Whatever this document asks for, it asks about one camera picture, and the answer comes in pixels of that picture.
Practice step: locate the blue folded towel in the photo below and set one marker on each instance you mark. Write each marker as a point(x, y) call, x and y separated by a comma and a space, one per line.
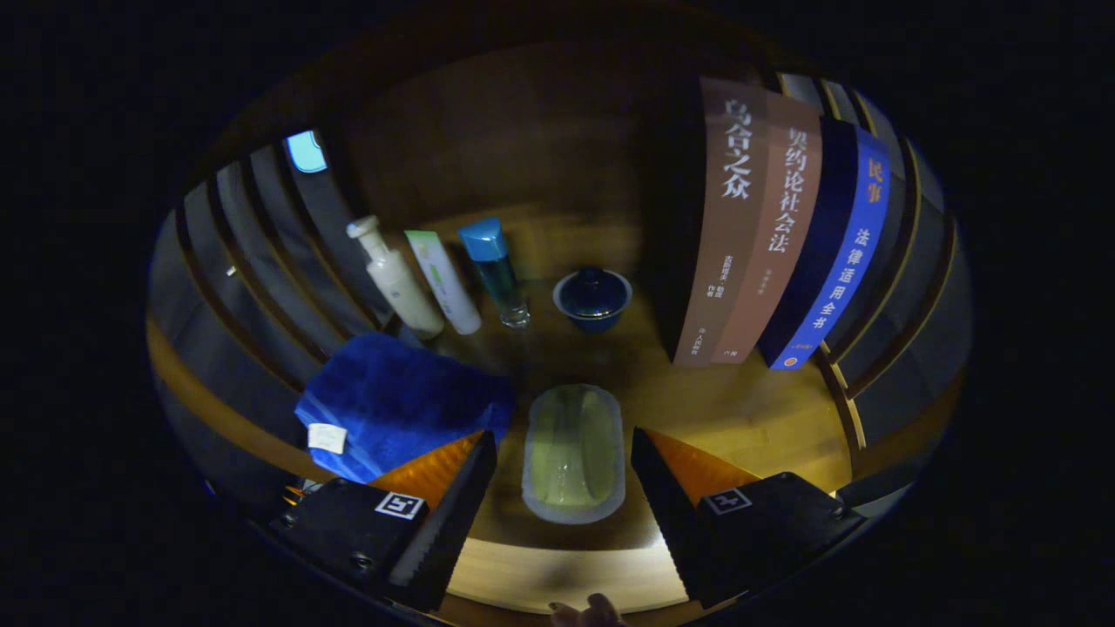
point(401, 401)

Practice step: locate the wooden cabinet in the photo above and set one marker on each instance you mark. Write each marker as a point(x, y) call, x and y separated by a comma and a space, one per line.
point(523, 131)

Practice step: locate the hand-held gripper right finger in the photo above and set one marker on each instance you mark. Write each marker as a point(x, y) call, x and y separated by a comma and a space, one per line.
point(675, 522)

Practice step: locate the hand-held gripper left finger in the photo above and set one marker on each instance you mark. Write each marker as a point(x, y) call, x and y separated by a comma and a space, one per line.
point(453, 522)

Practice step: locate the white and green tube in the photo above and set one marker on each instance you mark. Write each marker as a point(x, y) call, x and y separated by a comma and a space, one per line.
point(446, 283)

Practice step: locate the wooden countertop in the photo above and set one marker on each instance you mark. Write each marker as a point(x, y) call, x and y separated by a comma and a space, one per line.
point(740, 418)

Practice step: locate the white pump bottle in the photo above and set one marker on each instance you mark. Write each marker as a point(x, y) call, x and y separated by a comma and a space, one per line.
point(401, 287)

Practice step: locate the teal bottle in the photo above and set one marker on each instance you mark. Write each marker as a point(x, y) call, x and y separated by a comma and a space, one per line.
point(496, 270)

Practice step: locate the blue book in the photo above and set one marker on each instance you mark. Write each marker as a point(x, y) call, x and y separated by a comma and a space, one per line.
point(849, 252)

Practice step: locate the light brown book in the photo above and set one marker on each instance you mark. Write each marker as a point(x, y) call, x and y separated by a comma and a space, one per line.
point(780, 226)

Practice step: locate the dark brown book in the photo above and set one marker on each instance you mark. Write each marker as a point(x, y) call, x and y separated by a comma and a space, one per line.
point(727, 218)

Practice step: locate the blue lidded teacup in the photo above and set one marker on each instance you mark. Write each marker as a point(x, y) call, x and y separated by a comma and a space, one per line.
point(592, 300)

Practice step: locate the yellow-green scrub brush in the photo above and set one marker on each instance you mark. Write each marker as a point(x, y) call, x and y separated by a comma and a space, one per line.
point(571, 453)

